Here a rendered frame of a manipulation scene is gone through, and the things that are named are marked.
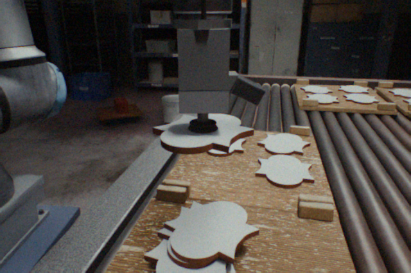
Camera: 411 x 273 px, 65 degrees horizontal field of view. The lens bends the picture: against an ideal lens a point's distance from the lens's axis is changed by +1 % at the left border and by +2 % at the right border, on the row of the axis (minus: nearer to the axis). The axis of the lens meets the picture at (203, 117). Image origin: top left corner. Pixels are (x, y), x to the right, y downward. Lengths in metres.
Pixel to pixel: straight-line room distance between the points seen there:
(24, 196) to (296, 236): 0.50
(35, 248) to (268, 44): 4.94
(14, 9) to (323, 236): 0.66
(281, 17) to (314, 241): 4.92
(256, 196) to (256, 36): 4.76
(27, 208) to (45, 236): 0.07
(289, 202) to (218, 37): 0.39
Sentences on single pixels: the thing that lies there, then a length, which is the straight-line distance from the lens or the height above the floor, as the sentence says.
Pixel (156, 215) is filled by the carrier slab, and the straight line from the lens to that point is 0.61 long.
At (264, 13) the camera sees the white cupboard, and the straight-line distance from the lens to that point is 5.33.
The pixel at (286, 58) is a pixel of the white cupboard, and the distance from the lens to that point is 5.44.
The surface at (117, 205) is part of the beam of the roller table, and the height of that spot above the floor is 0.91.
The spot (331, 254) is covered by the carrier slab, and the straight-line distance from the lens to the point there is 0.56.
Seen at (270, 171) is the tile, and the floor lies 0.95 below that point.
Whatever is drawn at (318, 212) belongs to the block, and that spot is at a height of 0.95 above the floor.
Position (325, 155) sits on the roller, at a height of 0.91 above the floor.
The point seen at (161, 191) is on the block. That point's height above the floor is 0.96.
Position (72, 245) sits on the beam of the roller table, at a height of 0.91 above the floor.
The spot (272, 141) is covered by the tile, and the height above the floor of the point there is 0.95.
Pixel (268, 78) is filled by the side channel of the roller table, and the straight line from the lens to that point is 1.76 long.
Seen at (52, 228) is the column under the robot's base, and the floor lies 0.87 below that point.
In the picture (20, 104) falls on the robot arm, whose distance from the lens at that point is 0.66.
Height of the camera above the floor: 1.29
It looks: 18 degrees down
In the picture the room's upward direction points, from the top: straight up
